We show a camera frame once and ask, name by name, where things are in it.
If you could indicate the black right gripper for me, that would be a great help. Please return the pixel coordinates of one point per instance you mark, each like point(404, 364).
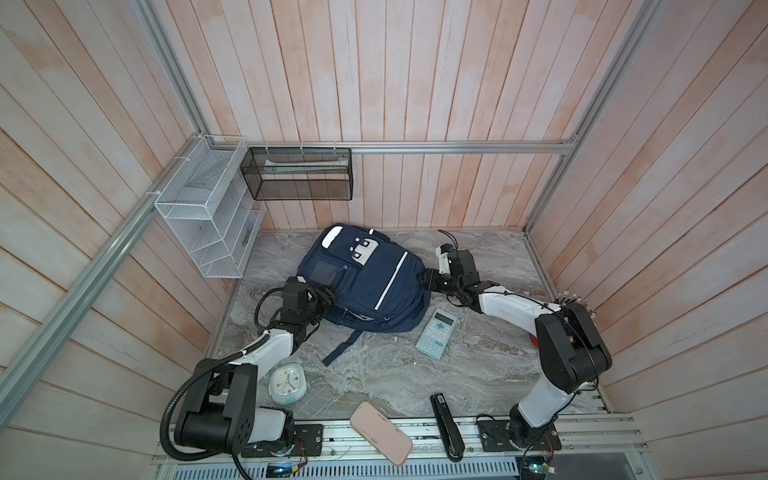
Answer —
point(430, 279)

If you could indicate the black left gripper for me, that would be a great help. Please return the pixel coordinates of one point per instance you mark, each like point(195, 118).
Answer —
point(325, 298)

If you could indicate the light blue calculator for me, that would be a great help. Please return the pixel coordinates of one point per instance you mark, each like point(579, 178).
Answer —
point(437, 334)

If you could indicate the navy blue backpack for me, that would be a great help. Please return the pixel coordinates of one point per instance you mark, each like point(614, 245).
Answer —
point(376, 282)

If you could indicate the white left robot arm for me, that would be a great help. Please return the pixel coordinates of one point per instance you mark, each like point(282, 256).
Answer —
point(215, 410)

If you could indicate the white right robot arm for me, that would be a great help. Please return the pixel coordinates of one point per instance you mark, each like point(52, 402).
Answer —
point(572, 352)

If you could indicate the mint green alarm clock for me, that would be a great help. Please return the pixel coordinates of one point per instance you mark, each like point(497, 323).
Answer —
point(288, 384)

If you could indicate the red pencil holder with pencils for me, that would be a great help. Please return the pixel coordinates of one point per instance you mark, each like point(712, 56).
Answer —
point(565, 297)

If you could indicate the black stapler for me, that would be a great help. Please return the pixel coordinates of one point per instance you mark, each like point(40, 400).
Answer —
point(449, 431)

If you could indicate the pink pencil case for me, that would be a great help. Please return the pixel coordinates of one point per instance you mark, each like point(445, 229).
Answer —
point(381, 433)

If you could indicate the black mesh wall basket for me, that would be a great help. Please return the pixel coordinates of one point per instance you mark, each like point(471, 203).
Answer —
point(298, 173)

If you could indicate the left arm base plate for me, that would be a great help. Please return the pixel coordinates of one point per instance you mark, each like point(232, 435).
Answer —
point(304, 440)

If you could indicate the white wire mesh shelf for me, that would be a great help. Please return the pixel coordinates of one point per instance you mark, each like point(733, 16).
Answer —
point(206, 203)

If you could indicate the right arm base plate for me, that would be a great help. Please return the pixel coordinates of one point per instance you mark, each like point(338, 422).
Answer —
point(505, 435)

